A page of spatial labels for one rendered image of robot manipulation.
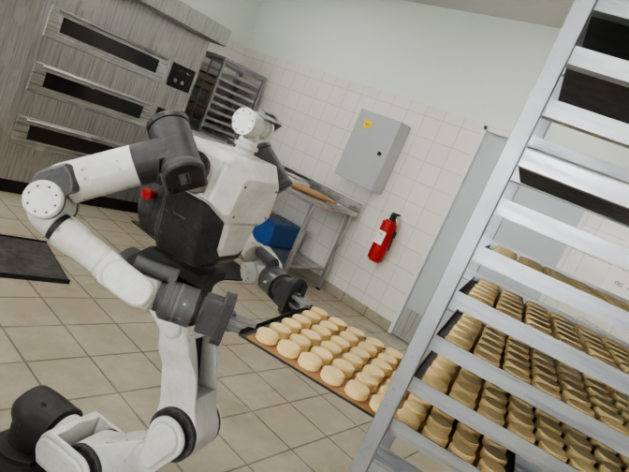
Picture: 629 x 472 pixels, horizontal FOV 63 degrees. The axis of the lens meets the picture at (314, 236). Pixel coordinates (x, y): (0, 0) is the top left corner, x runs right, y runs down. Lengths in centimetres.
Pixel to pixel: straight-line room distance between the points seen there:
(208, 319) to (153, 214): 36
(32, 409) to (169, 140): 101
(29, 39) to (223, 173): 362
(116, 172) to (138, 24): 391
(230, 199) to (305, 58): 507
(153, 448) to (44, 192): 71
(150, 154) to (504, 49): 424
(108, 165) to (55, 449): 90
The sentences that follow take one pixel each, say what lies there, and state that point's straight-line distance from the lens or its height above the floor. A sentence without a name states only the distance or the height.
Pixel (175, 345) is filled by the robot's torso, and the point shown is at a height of 78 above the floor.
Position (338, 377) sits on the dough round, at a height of 97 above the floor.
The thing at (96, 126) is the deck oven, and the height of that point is 74.
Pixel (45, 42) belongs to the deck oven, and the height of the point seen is 126.
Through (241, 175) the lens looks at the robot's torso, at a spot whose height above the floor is 125.
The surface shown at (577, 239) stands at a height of 141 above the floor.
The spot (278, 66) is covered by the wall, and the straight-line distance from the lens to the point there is 648.
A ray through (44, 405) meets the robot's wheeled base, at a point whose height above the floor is 34.
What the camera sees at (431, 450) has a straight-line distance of 104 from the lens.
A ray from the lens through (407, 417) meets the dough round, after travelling 108.
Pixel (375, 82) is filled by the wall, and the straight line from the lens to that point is 555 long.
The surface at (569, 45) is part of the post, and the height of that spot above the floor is 168.
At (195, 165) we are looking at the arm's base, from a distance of 113.
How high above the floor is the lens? 139
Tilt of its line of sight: 10 degrees down
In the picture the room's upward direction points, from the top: 23 degrees clockwise
